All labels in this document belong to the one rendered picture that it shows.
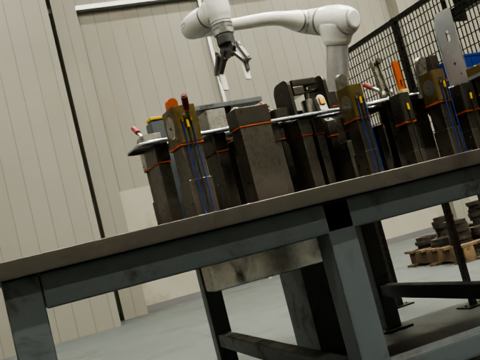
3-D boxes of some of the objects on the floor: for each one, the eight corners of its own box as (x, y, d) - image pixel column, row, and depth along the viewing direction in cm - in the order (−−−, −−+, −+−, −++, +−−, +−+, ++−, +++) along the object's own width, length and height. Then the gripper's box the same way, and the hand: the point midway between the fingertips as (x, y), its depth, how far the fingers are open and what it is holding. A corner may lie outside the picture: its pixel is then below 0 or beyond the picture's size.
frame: (49, 613, 131) (-22, 287, 136) (43, 439, 283) (10, 288, 289) (858, 281, 212) (793, 86, 218) (516, 285, 364) (483, 169, 370)
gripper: (198, 46, 280) (211, 95, 278) (238, 23, 263) (252, 74, 262) (211, 47, 286) (223, 94, 284) (251, 24, 269) (264, 74, 267)
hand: (236, 82), depth 273 cm, fingers open, 13 cm apart
